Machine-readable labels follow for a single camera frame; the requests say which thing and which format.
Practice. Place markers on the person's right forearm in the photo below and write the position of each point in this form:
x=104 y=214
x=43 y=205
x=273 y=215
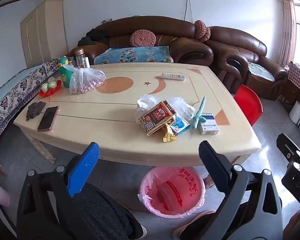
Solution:
x=293 y=222

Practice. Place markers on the beige curtain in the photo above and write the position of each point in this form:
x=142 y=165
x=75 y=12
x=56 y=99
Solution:
x=287 y=27

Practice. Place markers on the red fruit tray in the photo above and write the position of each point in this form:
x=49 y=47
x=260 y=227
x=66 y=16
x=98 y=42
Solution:
x=50 y=92

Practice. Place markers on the blue floral blanket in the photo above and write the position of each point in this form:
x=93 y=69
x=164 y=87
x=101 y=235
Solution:
x=135 y=55

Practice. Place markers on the green cartoon bottle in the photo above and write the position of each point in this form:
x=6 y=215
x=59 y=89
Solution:
x=64 y=73

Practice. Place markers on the brown leather sofa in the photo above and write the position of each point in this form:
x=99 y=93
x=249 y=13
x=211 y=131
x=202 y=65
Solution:
x=185 y=47

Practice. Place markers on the glass bottle with brown lid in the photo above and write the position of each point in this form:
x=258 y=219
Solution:
x=80 y=58

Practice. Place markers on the black smartphone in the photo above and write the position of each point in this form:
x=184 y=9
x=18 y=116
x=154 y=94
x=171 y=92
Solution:
x=48 y=118

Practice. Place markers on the patterned bedspread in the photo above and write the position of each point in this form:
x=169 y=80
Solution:
x=12 y=90

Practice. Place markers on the white remote control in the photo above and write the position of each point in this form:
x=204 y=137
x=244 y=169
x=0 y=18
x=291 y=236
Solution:
x=170 y=76

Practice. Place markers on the red and gold carton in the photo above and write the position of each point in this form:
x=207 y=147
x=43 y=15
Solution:
x=156 y=116

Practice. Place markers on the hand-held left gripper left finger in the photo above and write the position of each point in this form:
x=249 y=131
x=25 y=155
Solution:
x=86 y=167

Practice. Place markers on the pink lined waste bin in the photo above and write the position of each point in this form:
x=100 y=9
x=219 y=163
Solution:
x=170 y=195

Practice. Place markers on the white round appliance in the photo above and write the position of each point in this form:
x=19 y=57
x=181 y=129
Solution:
x=296 y=112

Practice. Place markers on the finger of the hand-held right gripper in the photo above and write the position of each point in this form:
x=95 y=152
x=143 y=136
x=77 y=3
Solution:
x=288 y=146

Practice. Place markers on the brown leather armchair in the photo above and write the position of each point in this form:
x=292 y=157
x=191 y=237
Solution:
x=240 y=47

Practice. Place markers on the gold foil wrapper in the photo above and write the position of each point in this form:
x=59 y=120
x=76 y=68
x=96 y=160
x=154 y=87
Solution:
x=168 y=135

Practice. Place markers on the white and blue medicine box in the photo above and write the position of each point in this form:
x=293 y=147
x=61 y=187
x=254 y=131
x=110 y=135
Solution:
x=209 y=123

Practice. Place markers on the teal seat cover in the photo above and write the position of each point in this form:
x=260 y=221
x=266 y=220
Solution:
x=261 y=71

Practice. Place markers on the cream wardrobe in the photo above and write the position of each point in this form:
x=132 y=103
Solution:
x=37 y=35

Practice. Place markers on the dark clothes pile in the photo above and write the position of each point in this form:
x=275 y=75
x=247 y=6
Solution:
x=93 y=36

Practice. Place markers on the plump pink knitted cushion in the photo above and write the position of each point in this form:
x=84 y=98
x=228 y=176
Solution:
x=202 y=30

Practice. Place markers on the pale pink cloth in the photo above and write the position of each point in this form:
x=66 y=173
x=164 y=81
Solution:
x=0 y=192

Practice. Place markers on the red plastic chair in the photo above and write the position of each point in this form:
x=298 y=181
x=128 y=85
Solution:
x=248 y=102

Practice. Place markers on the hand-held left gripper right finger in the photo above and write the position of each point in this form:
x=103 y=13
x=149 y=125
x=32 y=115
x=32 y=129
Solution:
x=213 y=166

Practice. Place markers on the small blue and white box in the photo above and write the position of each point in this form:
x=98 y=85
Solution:
x=181 y=127

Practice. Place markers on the white plastic bag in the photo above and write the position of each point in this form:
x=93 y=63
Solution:
x=182 y=106

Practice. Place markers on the pale green fruit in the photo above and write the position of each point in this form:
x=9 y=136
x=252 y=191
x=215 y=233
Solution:
x=52 y=82
x=44 y=87

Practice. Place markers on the clear bag of peanuts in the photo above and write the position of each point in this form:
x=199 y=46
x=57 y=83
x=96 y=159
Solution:
x=85 y=82

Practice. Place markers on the flat round pink cushion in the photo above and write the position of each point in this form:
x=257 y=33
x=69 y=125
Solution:
x=143 y=38

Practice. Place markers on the cream wooden table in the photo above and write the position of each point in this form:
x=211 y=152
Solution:
x=102 y=110

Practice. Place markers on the grey-green cross-shaped toy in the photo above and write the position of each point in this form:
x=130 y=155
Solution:
x=198 y=113

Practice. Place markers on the brown wooden cabinet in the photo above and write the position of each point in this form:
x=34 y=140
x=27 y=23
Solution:
x=293 y=95

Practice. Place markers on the small glass jar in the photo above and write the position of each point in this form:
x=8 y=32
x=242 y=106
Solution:
x=72 y=62

